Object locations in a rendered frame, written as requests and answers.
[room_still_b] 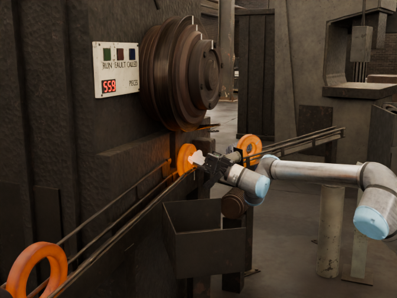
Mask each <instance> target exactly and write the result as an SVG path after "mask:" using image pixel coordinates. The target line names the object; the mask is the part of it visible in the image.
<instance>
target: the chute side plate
mask: <svg viewBox="0 0 397 298"><path fill-rule="evenodd" d="M194 171H195V179H194ZM201 177H203V182H204V171H202V170H199V169H195V170H193V171H192V172H191V173H189V174H188V175H186V176H185V177H184V178H183V179H181V180H180V181H179V182H178V183H177V184H176V185H175V186H174V187H173V188H172V189H171V190H170V191H169V192H168V193H167V194H166V195H164V196H163V197H162V198H161V199H160V200H159V201H158V202H157V203H156V204H155V205H154V206H153V207H152V208H151V209H149V210H148V211H147V212H146V213H145V214H144V215H143V216H142V217H140V218H139V219H138V220H137V221H136V222H135V223H134V224H133V225H132V226H131V227H130V228H129V229H128V230H127V231H126V232H124V233H123V234H122V235H121V236H120V237H119V238H118V239H117V240H116V241H115V242H114V243H113V244H112V245H111V246H110V247H108V248H107V249H106V250H105V251H104V252H103V253H102V254H101V255H100V256H98V257H97V259H95V260H94V262H92V263H91V264H90V265H89V266H88V267H87V268H86V269H85V270H83V271H82V272H81V273H80V274H79V275H78V276H77V277H76V278H75V279H74V280H73V281H72V282H71V283H70V284H69V285H67V286H66V287H65V288H64V289H63V290H62V291H61V292H60V293H59V294H58V295H57V296H56V297H55V298H88V297H89V296H90V295H91V294H92V293H93V292H94V291H95V290H96V289H97V288H98V287H99V286H100V285H101V284H102V283H103V282H104V281H105V280H106V279H107V278H108V277H109V276H110V274H111V273H112V272H113V271H114V270H115V269H116V268H117V267H118V266H119V265H120V264H121V263H122V262H123V261H124V260H125V255H124V251H125V250H126V249H127V248H129V247H130V246H131V245H132V244H134V249H135V248H136V247H137V246H138V245H139V244H140V243H141V242H142V241H143V240H144V239H145V238H146V237H147V236H148V235H149V234H150V233H151V232H152V231H153V230H154V229H155V228H156V227H157V226H158V225H159V224H160V223H161V222H162V202H174V201H182V200H183V199H184V198H185V197H186V196H187V195H188V194H189V193H190V192H192V191H193V190H194V189H195V188H197V187H198V179H200V178H201Z"/></svg>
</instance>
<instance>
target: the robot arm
mask: <svg viewBox="0 0 397 298"><path fill-rule="evenodd" d="M216 153H218V152H216V151H212V153H208V154H207V156H206V157H203V155H202V151H201V150H198V151H196V152H194V154H193V155H192V157H191V156H189V157H188V161H189V162H190V163H191V164H192V165H193V166H194V167H196V168H197V169H199V170H202V171H204V172H206V173H208V174H213V175H215V176H214V177H212V178H211V179H210V180H208V181H206V182H205V184H204V185H203V187H204V188H205V189H206V190H207V189H211V188H212V187H213V186H214V184H215V183H216V182H217V181H218V180H220V179H221V178H222V177H223V176H224V179H225V180H227V183H228V184H231V185H233V186H235V187H238V188H240V189H242V190H244V194H243V197H244V200H245V202H246V203H247V204H248V205H251V206H258V205H260V204H261V203H262V202H263V200H264V197H265V195H266V193H267V191H268V189H269V187H270V185H271V183H272V181H273V180H287V181H293V182H304V183H315V184H325V185H331V186H341V187H352V188H358V189H361V190H362V192H364V193H363V196H362V198H361V200H360V203H359V205H358V207H357V208H356V210H355V214H354V218H353V223H354V225H355V227H356V228H357V229H358V230H359V231H360V232H361V233H362V234H364V235H367V237H369V238H372V239H376V240H381V241H382V242H383V243H385V244H386V245H387V246H388V247H389V248H390V249H391V250H392V251H393V252H394V253H395V254H397V176H396V175H395V174H394V172H393V171H392V170H390V169H389V168H387V167H386V166H384V165H383V164H380V163H376V162H365V163H364V164H363V165H362V166H357V165H347V164H328V163H310V162H300V161H282V160H280V159H279V158H278V157H275V156H272V155H270V154H267V155H264V156H263V157H262V159H261V160H260V162H259V164H258V166H257V168H256V170H255V171H252V170H249V169H247V168H244V167H242V166H240V165H238V164H234V162H235V161H233V160H231V159H229V158H227V157H224V156H223V154H220V153H218V154H220V156H218V155H216ZM233 164H234V165H233Z"/></svg>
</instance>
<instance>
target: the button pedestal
mask: <svg viewBox="0 0 397 298"><path fill-rule="evenodd" d="M363 193H364V192H362V190H361V189H358V194H357V207H358V205H359V203H360V200H361V198H362V196H363ZM357 207H356V208H357ZM367 241H368V237H367V235H364V234H362V233H361V232H360V231H359V230H358V229H357V228H356V227H354V241H353V254H352V264H351V265H350V264H343V271H342V276H341V280H342V281H348V282H352V283H357V284H364V285H367V286H373V268H367V267H365V265H366V253H367Z"/></svg>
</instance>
